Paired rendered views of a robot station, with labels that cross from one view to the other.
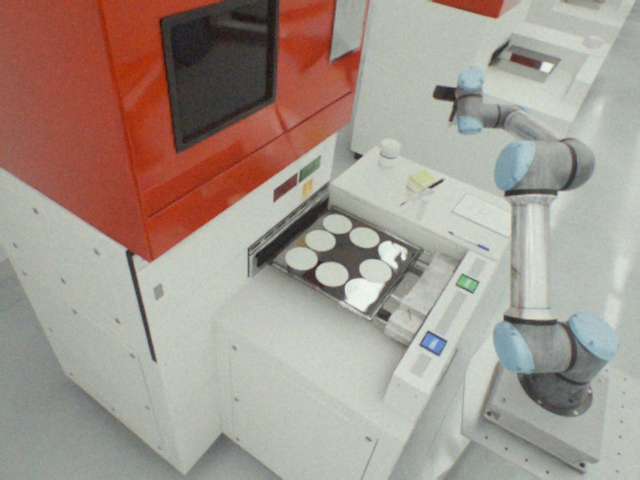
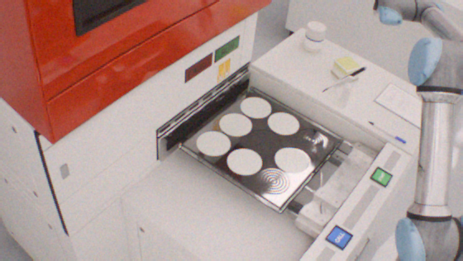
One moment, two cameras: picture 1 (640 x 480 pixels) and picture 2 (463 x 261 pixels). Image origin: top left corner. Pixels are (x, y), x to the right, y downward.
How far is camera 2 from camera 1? 0.09 m
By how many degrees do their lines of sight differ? 4
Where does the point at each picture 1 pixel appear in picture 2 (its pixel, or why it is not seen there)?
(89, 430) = not seen: outside the picture
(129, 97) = not seen: outside the picture
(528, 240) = (434, 138)
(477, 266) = (393, 159)
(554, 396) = not seen: outside the picture
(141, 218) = (43, 101)
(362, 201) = (284, 84)
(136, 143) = (38, 30)
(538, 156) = (445, 54)
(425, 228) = (346, 117)
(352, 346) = (260, 237)
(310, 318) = (219, 206)
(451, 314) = (361, 208)
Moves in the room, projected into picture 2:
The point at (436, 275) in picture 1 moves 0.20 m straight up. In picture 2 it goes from (354, 167) to (373, 120)
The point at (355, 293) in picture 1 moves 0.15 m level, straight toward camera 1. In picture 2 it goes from (267, 183) to (253, 225)
